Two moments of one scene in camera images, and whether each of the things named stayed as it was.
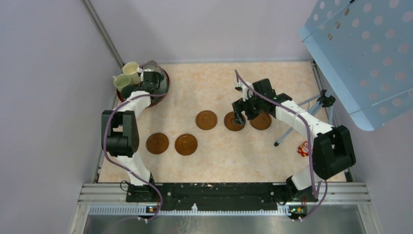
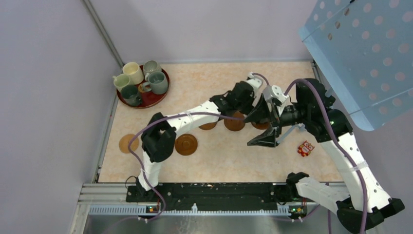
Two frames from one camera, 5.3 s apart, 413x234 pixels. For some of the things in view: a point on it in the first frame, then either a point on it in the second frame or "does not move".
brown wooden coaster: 262,122 does not move
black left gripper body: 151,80 -> 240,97
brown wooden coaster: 186,144 does not move
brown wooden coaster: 228,121 does not move
